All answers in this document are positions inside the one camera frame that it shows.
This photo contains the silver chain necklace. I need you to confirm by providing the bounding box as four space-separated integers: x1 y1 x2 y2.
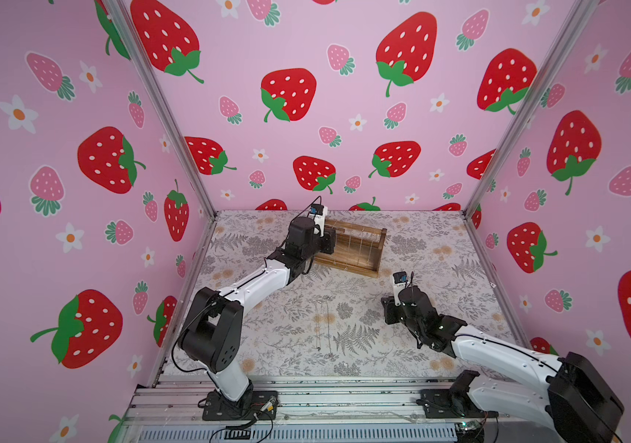
312 298 334 358

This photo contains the wooden jewelry display stand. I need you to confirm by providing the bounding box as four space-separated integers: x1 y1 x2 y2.
315 220 387 278

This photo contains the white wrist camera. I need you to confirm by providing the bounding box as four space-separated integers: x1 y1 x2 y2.
392 271 409 306
309 203 328 236

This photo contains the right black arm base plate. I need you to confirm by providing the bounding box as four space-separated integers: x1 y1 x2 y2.
416 389 499 419

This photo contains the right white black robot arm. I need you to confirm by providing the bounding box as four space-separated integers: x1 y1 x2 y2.
381 272 625 442

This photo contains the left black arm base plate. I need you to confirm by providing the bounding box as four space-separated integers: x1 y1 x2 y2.
198 391 278 422

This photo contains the aluminium rail frame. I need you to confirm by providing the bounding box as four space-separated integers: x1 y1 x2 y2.
120 375 588 443

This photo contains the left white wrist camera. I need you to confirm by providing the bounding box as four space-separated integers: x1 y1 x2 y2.
309 203 328 236

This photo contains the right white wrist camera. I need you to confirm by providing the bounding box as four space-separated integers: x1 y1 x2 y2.
392 271 409 306

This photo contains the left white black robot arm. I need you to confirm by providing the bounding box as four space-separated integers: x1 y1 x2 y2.
175 204 337 403

